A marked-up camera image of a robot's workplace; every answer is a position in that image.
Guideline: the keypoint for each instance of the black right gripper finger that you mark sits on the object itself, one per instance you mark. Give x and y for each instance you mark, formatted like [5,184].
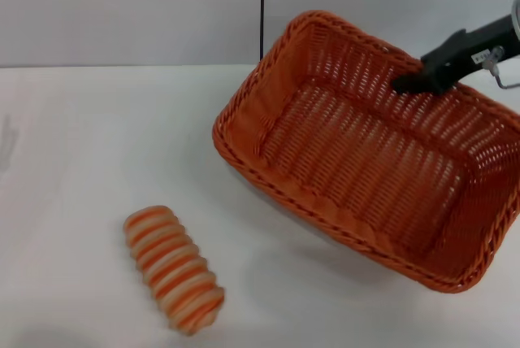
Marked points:
[412,83]

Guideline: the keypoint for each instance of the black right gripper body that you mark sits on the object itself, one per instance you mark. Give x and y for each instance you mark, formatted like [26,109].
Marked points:
[467,49]

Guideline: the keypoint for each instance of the orange woven plastic basket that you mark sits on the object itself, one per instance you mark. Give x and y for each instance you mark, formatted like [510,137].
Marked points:
[365,177]

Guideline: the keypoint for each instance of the orange white striped toy bread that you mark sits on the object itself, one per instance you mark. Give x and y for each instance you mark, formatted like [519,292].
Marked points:
[172,268]

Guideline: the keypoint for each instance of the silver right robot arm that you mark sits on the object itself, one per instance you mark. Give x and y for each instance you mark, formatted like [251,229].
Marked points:
[516,14]

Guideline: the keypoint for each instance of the black vertical wall strip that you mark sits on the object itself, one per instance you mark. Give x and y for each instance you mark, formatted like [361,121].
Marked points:
[262,6]

